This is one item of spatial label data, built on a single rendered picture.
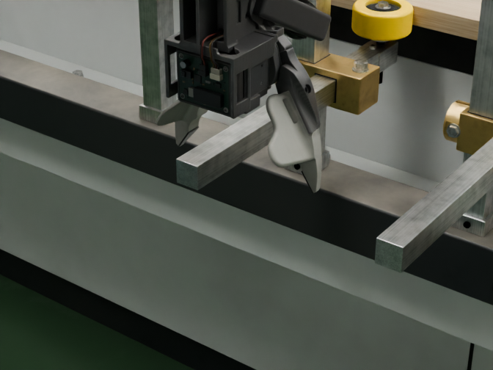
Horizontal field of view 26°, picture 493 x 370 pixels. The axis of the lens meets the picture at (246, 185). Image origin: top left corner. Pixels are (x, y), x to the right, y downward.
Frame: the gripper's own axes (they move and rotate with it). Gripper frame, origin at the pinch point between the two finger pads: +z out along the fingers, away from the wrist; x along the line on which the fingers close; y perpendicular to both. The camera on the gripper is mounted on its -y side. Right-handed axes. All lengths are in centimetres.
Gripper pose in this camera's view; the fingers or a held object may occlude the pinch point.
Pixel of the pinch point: (249, 166)
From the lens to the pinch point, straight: 96.5
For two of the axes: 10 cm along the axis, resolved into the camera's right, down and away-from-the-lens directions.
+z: 0.0, 8.7, 5.0
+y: -5.8, 4.0, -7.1
